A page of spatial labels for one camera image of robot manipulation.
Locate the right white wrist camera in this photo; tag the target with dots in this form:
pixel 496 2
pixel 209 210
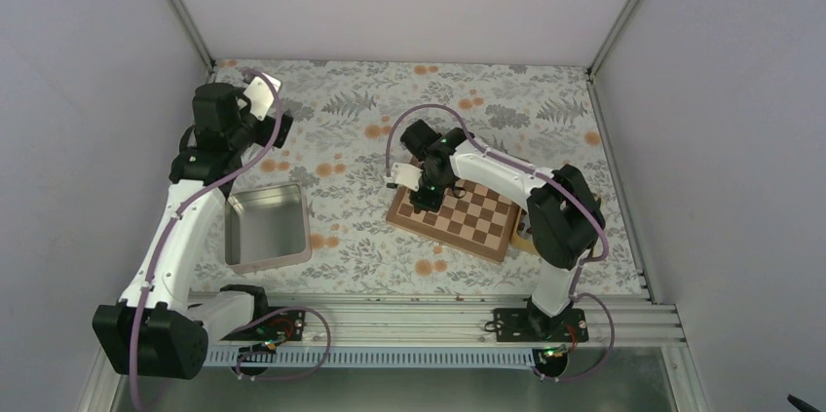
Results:
pixel 404 175

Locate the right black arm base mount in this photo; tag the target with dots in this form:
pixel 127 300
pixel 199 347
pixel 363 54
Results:
pixel 560 335

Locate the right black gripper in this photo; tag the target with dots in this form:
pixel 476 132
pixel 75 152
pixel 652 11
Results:
pixel 431 205

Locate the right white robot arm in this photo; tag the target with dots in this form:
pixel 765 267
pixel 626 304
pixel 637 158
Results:
pixel 564 216

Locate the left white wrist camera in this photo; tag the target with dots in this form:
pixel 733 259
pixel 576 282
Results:
pixel 260 96

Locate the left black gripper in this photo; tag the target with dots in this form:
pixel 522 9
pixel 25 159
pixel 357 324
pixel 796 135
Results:
pixel 283 128

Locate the floral patterned table mat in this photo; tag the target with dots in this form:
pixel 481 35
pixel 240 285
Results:
pixel 349 115

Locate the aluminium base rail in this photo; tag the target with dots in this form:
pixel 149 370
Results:
pixel 456 332

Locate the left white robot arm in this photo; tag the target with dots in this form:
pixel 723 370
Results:
pixel 151 330

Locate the empty silver metal tin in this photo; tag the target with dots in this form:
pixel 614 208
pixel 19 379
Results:
pixel 267 228

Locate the wooden chessboard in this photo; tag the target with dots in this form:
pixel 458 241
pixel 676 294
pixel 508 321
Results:
pixel 472 218

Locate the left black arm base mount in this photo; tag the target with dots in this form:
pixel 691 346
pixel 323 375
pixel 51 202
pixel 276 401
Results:
pixel 263 341

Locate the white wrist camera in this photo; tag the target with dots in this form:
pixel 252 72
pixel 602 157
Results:
pixel 404 175
pixel 260 96

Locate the yellow tin with dark pieces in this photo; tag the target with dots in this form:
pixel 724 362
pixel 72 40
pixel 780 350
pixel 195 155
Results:
pixel 521 239

